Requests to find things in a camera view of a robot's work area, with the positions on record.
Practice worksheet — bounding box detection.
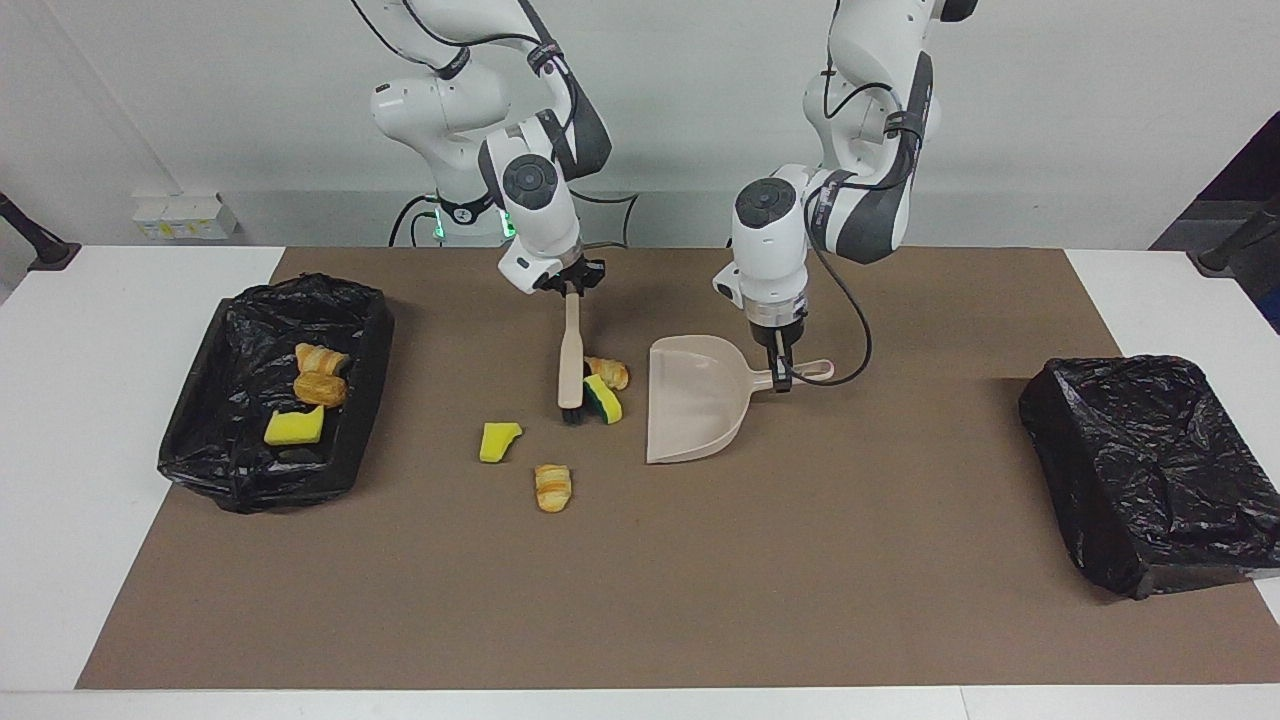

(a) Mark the black bag-lined trash bin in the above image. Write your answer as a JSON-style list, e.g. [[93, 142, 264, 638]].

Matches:
[[157, 272, 396, 514]]

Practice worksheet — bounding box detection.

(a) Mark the yellow green sponge piece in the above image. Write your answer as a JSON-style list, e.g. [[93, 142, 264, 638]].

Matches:
[[583, 374, 624, 425]]

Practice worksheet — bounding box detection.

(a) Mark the beige handled hand brush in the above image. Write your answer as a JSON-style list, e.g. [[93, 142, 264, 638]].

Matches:
[[557, 290, 588, 426]]

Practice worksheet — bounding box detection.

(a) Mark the small yellow sponge piece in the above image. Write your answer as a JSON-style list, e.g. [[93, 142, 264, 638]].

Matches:
[[479, 421, 524, 464]]

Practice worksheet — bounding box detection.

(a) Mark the brown paper table mat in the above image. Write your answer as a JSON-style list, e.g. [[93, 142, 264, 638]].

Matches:
[[75, 247, 1280, 691]]

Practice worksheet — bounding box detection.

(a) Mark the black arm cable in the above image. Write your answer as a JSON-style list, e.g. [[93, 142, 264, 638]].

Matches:
[[795, 55, 933, 389], [350, 0, 641, 251]]

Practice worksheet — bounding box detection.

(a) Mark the short stubby croissant piece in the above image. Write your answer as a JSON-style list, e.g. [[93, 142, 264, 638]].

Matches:
[[534, 463, 572, 514]]

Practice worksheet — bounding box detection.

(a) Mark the beige plastic dustpan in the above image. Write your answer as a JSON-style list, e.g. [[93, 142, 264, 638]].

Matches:
[[645, 335, 835, 465]]

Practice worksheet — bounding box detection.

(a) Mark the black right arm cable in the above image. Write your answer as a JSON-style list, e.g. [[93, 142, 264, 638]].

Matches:
[[350, 0, 641, 251]]

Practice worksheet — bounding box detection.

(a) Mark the empty black bag-lined bin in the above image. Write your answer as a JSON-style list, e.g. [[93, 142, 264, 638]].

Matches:
[[1018, 354, 1280, 601]]

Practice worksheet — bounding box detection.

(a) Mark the white wall socket box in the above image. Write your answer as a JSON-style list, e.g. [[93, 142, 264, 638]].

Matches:
[[132, 193, 239, 241]]

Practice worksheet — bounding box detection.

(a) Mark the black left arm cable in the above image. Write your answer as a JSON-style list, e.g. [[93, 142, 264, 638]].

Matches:
[[795, 55, 933, 389]]

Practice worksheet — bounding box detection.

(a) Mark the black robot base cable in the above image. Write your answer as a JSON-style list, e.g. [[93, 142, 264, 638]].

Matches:
[[388, 195, 441, 248]]

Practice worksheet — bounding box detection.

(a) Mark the large yellow sponge piece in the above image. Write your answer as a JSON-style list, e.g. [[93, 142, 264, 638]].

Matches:
[[263, 404, 326, 447]]

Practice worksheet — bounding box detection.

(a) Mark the brown bread roll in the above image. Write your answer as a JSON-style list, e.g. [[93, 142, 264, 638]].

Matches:
[[293, 372, 348, 408]]

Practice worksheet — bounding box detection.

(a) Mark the long flaky croissant piece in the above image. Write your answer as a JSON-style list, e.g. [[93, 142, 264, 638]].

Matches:
[[294, 342, 351, 378]]

